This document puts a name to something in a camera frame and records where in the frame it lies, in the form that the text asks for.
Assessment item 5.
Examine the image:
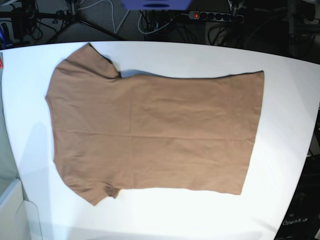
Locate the brown T-shirt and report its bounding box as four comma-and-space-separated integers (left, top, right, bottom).
45, 44, 264, 205

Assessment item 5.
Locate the black power strip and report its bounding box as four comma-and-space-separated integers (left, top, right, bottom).
181, 11, 245, 23

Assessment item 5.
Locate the black tripod stand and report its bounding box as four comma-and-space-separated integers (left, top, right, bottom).
0, 0, 125, 44

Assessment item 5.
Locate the white box at corner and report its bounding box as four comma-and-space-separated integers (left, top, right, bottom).
0, 179, 43, 240

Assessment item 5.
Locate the black OpenArm equipment case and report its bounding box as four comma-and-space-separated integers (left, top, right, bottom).
275, 156, 320, 240

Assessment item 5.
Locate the white cable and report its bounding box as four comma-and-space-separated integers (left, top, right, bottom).
79, 0, 131, 35

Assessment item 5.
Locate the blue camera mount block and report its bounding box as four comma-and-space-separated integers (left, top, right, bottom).
121, 0, 192, 11

